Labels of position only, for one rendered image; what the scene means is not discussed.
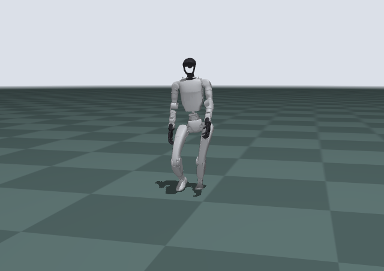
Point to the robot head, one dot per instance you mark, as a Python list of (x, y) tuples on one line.
[(189, 62)]

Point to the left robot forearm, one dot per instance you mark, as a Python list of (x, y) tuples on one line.
[(209, 110)]

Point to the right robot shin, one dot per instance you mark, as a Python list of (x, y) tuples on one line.
[(178, 171)]

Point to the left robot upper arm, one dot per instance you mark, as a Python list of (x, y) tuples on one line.
[(208, 91)]

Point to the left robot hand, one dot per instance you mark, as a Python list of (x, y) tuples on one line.
[(208, 127)]

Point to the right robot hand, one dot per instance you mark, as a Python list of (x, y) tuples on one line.
[(170, 134)]

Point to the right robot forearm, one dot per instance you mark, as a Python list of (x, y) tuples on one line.
[(172, 117)]

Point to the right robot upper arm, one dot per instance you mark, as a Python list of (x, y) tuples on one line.
[(174, 95)]

